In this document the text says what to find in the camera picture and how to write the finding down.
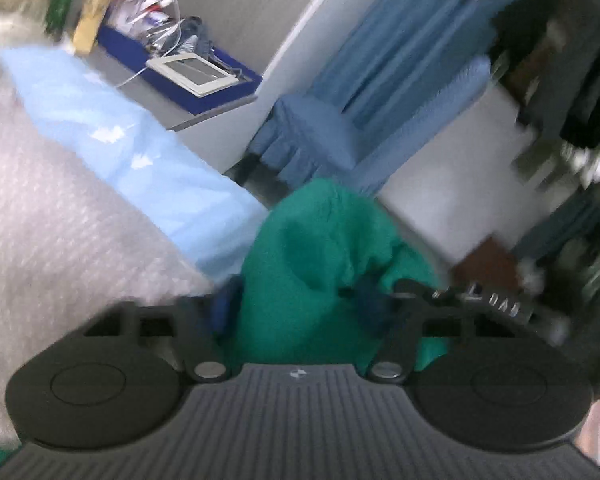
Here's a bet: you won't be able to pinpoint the brown wooden chest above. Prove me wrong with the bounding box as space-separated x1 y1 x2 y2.
452 237 523 293

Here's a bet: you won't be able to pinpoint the blue tray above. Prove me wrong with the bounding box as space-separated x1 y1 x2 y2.
97 15 263 115

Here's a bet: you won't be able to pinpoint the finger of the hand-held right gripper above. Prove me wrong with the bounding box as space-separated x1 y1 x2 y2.
395 280 458 307

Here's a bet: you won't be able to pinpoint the blue curtain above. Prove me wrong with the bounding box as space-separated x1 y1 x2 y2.
310 0 551 126

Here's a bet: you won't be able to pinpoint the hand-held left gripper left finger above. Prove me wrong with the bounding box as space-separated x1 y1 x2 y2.
82 280 241 382

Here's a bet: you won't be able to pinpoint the green printed sweatshirt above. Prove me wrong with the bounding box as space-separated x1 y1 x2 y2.
0 177 451 471

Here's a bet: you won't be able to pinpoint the yellow bottle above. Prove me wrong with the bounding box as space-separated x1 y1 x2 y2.
74 0 117 56

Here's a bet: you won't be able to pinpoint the blue covered chair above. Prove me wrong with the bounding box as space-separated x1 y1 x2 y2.
247 55 493 196

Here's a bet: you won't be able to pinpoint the white framed tablet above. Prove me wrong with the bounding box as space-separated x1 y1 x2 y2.
146 52 242 97

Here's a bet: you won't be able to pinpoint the dark hanging clothes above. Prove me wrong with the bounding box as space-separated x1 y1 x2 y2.
490 0 600 146

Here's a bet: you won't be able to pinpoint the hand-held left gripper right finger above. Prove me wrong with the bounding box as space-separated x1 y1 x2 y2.
357 285 518 384

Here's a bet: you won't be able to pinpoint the green bottle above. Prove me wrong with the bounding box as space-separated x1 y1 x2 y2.
45 0 77 42

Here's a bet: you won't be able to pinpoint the white cable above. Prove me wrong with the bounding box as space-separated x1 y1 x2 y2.
116 62 153 90

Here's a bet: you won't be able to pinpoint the grey nightstand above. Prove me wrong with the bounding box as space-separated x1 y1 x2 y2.
92 50 259 133

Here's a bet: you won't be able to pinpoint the light blue bed sheet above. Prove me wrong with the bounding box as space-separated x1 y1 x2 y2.
0 45 271 286

